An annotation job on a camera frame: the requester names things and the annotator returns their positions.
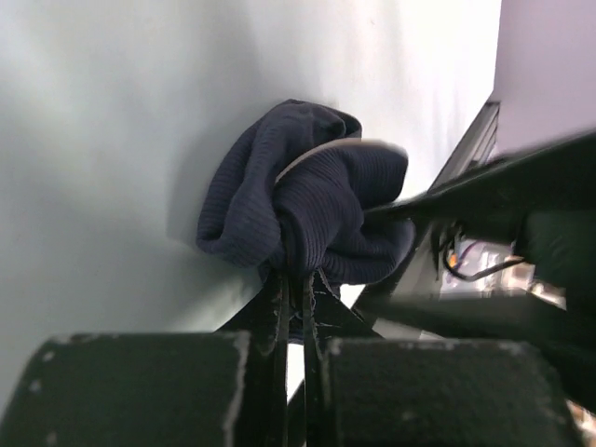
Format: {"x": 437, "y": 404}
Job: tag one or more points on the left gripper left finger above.
{"x": 222, "y": 388}

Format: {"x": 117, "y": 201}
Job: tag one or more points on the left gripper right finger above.
{"x": 363, "y": 390}

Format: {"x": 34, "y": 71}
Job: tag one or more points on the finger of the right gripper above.
{"x": 552, "y": 176}

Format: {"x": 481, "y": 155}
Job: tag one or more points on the navy blue underwear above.
{"x": 292, "y": 193}

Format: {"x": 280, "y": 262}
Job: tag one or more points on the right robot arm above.
{"x": 561, "y": 247}

